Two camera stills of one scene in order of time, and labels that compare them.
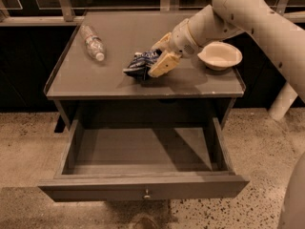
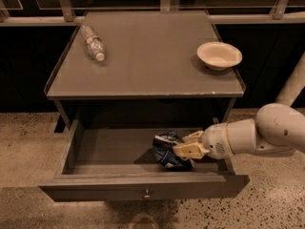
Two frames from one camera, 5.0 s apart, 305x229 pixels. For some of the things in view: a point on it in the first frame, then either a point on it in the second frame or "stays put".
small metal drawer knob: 147,197 stays put
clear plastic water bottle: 92,42 stays put
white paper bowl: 220,55 stays put
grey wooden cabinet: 89,83 stays put
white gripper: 180,41 to 214,142
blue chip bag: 138,65 to 164,152
